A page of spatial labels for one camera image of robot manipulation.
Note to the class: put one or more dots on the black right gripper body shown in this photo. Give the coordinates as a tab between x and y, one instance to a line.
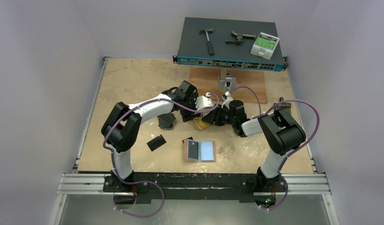
219	116

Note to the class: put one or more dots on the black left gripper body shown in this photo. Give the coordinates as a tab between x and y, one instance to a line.
186	114

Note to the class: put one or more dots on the black VIP card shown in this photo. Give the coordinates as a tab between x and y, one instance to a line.
193	150

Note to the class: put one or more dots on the pink leather card holder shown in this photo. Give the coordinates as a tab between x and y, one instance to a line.
207	149

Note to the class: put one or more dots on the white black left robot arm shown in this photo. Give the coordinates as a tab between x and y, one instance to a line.
120	130

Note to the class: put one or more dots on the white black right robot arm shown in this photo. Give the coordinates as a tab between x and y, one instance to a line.
283	134

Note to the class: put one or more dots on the small claw hammer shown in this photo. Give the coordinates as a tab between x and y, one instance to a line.
209	43

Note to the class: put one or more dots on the rusty metal tool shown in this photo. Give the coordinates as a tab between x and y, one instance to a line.
239	38

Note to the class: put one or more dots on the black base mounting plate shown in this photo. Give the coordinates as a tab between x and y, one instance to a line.
243	187

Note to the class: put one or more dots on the white green electronic box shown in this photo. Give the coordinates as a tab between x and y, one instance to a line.
264	46

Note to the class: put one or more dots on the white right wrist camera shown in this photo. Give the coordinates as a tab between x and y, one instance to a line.
227	98

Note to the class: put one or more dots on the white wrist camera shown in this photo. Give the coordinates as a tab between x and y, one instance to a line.
204	102
227	98

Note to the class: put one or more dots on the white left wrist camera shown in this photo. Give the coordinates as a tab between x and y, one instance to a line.
204	102

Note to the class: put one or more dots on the metal stand bracket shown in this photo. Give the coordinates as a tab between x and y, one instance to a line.
226	82

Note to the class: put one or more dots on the dark metal clamp handle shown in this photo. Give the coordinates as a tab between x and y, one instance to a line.
286	105

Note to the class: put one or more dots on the blue grey network switch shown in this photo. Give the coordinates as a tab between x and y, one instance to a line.
193	46

